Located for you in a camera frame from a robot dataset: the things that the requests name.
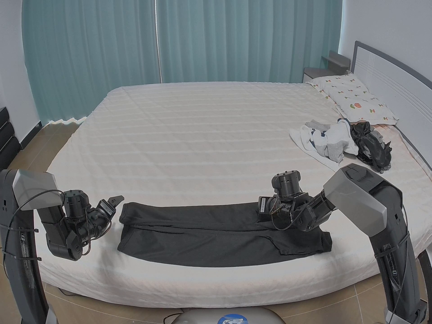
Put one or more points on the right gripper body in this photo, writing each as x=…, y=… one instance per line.
x=268, y=207

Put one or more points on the bed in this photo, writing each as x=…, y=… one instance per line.
x=209, y=140

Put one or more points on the white printed pillow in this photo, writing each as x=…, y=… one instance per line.
x=354, y=96

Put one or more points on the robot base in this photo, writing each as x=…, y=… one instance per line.
x=229, y=316

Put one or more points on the black chest of drawers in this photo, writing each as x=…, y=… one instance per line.
x=6, y=137

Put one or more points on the black trousers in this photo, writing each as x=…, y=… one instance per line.
x=209, y=235

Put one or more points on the grey bedside table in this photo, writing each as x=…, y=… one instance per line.
x=317, y=73

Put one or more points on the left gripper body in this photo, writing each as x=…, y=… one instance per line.
x=104, y=211

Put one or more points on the black garment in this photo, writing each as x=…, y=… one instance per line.
x=371, y=150

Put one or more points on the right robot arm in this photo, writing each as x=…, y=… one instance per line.
x=357, y=194

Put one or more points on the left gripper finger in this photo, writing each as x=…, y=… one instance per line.
x=120, y=201
x=113, y=200

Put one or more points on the pile of clothes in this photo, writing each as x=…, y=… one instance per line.
x=332, y=142

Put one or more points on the blue-green curtain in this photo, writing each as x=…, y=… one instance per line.
x=246, y=29
x=91, y=46

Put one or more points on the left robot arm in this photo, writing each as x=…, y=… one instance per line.
x=30, y=187

